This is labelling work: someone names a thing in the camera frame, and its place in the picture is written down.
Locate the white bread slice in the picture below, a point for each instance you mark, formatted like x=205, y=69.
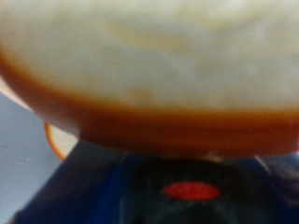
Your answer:
x=62, y=143
x=155, y=62

